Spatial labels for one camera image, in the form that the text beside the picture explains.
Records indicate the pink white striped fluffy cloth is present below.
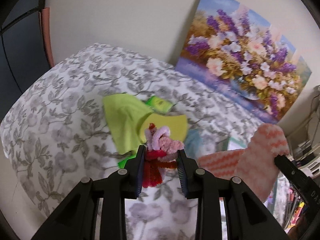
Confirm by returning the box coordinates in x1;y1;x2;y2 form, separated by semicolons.
198;124;290;202

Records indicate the teal rimmed white box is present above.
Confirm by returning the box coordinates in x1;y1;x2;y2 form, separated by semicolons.
226;137;246;151

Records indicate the green tissue packet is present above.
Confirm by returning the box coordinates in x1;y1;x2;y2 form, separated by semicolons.
145;96;173;113

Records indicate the yellow-green microfiber cloth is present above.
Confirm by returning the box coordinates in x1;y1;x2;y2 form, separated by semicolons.
103;94;188;154

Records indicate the floral flower painting canvas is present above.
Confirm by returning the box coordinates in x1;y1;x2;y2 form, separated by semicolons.
176;0;311;124

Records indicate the grey floral tablecloth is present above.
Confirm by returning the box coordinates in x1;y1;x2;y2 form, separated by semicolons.
0;42;278;240

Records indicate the red pink pipe-cleaner flower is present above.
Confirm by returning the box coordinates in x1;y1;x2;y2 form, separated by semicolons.
142;123;184;188

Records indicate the blue face mask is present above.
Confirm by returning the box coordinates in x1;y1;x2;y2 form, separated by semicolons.
184;129;201;159

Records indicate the green leaf packet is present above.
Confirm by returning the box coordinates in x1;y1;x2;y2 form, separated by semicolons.
118;154;136;169

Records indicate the white shelf rack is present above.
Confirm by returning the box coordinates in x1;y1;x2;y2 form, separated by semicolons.
286;86;319;179

